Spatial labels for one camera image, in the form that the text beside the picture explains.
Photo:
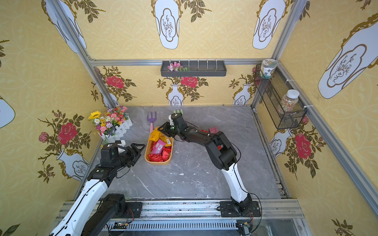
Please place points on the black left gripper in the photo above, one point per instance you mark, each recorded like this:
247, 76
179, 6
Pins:
130, 153

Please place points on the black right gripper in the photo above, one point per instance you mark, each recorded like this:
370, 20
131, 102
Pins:
172, 128

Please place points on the yellow tea bag packet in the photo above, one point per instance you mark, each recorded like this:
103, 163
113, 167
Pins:
155, 135

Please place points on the magenta tea bag packet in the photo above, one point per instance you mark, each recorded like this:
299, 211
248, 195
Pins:
158, 147

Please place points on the pink tea bag packet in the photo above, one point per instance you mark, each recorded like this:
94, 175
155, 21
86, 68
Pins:
213, 130

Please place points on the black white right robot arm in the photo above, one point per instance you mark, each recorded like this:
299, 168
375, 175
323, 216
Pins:
221, 152

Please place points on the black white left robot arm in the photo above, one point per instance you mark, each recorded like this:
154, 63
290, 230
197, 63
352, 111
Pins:
80, 221

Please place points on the orange oval storage box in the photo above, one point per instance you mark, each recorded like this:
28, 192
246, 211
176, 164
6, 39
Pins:
160, 159

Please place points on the flower bouquet white fence planter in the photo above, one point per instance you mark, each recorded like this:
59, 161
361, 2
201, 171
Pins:
111, 125

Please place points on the small pink flowers on shelf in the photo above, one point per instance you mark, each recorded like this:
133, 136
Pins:
176, 67

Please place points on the small circuit board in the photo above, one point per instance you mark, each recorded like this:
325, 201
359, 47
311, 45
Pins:
120, 225

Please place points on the patterned tin jar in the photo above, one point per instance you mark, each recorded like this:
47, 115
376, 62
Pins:
267, 68

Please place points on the clear jar white lid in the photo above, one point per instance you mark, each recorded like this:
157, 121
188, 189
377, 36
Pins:
288, 102

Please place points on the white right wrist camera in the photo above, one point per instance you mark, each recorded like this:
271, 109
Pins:
170, 120

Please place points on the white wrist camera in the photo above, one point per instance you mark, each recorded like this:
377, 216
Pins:
121, 145
170, 120

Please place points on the purple toy fork pink handle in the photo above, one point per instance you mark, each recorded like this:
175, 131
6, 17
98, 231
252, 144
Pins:
151, 118

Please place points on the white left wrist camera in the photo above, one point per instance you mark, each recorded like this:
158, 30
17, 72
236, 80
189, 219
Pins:
121, 145

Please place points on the green toy rake wooden handle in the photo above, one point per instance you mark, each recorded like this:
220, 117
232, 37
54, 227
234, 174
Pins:
178, 111

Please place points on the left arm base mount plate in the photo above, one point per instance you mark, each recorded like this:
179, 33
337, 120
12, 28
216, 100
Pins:
134, 210

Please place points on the grey wall shelf tray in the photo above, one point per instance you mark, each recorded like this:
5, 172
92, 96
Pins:
197, 68

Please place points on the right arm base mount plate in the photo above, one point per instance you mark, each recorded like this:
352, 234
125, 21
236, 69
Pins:
232, 209

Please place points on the black wire mesh basket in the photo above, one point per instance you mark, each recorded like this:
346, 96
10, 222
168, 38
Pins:
272, 92

